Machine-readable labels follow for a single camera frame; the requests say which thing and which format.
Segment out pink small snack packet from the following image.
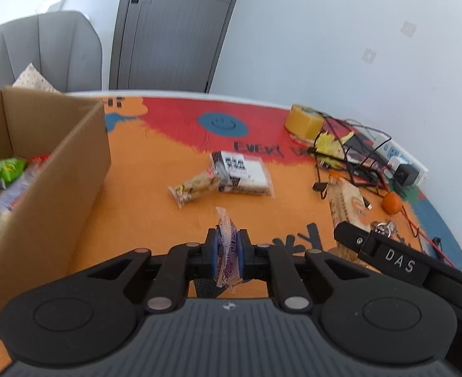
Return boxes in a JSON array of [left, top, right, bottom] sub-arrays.
[[215, 207, 241, 288]]

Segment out beige small snack packet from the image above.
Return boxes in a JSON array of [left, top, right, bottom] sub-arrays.
[[169, 168, 220, 208]]

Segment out black white sesame snack pack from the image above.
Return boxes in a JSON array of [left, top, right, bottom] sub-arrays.
[[211, 151, 274, 197]]

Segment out orange biscuit snack pack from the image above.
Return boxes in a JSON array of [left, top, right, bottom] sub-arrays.
[[326, 176, 373, 262]]

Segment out green snack packet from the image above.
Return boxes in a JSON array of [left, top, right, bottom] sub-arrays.
[[0, 157, 27, 190]]

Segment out colourful cat table mat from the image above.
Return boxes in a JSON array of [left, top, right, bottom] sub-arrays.
[[0, 88, 462, 376]]

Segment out orange tangerine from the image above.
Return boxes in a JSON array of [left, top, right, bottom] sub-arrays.
[[381, 192, 403, 215]]

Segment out black power adapter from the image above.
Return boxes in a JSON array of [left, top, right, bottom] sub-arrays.
[[393, 163, 419, 186]]

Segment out yellow tape roll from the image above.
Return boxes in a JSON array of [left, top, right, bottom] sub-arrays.
[[284, 104, 325, 140]]

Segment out brown cardboard box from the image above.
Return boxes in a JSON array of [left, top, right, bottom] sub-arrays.
[[0, 88, 111, 312]]

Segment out white power strip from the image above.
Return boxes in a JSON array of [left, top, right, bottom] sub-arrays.
[[373, 133, 429, 186]]

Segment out grey door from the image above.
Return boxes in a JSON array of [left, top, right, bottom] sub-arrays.
[[109, 0, 236, 93]]

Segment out grey chair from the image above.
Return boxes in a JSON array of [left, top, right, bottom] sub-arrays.
[[0, 11, 102, 93]]

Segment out red cable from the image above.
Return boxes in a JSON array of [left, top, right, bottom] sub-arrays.
[[399, 203, 458, 267]]

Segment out black wire stand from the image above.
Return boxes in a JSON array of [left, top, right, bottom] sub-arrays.
[[306, 112, 389, 198]]

